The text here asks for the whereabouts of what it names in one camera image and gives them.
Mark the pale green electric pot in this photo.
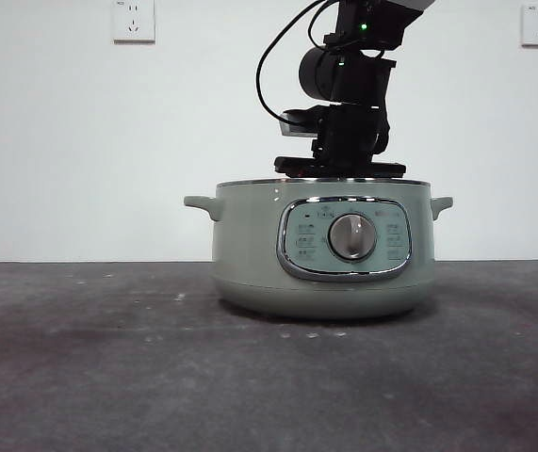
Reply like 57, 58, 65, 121
183, 177, 454, 322

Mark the pale grey right wrist camera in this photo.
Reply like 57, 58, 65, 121
279, 107, 329, 139

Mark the long black right arm cable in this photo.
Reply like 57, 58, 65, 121
254, 0, 345, 128

